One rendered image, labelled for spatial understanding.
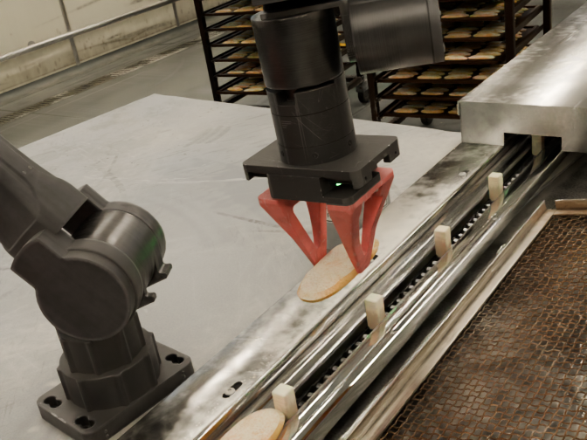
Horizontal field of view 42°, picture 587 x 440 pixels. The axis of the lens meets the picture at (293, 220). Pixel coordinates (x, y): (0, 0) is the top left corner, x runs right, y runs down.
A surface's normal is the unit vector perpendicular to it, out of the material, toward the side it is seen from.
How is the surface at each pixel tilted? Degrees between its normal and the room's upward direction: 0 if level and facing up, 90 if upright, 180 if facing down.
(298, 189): 91
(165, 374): 0
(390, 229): 0
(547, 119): 90
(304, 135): 90
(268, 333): 0
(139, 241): 62
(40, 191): 51
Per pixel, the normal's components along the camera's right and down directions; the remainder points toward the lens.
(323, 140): 0.22, 0.37
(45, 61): 0.80, 0.14
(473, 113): -0.57, 0.44
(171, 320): -0.15, -0.89
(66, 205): 0.67, -0.62
